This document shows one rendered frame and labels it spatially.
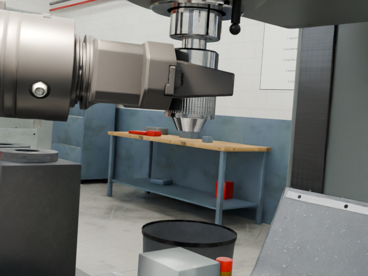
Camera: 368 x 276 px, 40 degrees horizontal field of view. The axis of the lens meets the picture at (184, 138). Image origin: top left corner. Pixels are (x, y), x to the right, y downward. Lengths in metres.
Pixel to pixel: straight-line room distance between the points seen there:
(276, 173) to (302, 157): 4.90
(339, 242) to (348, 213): 0.05
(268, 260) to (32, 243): 0.36
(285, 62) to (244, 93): 0.68
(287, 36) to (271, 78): 0.49
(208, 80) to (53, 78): 0.13
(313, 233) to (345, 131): 0.16
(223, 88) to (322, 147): 0.39
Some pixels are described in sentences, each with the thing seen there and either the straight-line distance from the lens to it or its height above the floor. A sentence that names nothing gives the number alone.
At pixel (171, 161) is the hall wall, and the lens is 7.01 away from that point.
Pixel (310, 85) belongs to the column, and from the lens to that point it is 0.83.
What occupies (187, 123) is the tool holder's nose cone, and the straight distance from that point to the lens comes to 0.45.
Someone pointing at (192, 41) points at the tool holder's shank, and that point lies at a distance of 0.46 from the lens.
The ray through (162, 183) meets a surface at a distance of 6.60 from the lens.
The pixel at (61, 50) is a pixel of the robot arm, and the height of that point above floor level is 1.25.
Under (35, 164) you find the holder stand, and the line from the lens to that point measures 0.72.
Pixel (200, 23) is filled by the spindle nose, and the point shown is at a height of 1.29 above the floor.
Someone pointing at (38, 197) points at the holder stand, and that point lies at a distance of 0.73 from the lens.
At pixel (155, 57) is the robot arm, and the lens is 0.40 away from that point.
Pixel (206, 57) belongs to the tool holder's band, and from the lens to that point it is 0.45.
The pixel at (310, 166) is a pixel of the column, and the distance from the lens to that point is 0.82.
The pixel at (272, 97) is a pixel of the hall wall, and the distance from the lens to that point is 5.80.
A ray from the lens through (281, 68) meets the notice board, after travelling 5.76.
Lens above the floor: 1.21
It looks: 3 degrees down
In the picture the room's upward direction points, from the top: 4 degrees clockwise
